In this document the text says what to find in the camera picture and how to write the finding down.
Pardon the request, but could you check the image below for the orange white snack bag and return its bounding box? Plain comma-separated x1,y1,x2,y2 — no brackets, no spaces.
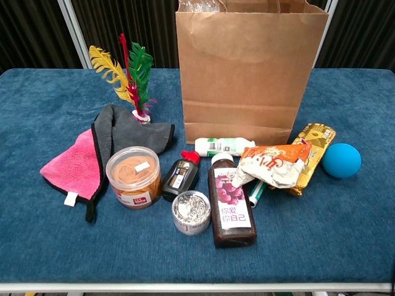
231,142,314,190

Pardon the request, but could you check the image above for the gold biscuit packet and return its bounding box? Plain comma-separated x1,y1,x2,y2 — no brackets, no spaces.
268,122,338,197

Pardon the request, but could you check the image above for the blue ball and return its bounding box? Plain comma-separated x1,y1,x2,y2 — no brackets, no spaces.
321,142,363,179

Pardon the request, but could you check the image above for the brown paper bag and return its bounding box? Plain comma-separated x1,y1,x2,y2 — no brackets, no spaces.
175,0,330,147

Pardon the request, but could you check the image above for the white green plastic bottle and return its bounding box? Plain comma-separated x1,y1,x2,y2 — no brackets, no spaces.
194,136,257,158

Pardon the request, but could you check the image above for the black ink bottle red cap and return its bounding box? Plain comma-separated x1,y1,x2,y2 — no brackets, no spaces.
160,149,202,203

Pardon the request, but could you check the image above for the grape juice bottle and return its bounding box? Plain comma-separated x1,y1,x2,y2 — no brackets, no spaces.
207,152,258,249

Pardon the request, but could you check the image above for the round tin of paper clips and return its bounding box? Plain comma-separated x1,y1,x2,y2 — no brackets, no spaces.
171,189,212,237

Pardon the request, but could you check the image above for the clear jar of rubber bands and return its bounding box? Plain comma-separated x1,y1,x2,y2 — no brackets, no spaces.
105,146,162,211

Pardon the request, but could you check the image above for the green white marker pen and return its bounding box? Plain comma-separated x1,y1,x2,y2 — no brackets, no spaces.
247,179,267,208

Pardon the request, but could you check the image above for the colourful feather shuttlecock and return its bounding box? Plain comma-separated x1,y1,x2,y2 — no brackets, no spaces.
88,33,159,125

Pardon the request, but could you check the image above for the pink and gray cloth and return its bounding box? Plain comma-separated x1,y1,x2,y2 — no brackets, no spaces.
39,104,176,223

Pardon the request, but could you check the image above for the black pleated partition panel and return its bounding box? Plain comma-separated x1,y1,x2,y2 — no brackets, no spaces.
70,0,181,70
0,0,93,75
313,0,395,70

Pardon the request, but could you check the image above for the blue felt table cover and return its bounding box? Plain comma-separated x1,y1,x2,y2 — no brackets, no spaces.
0,68,395,285

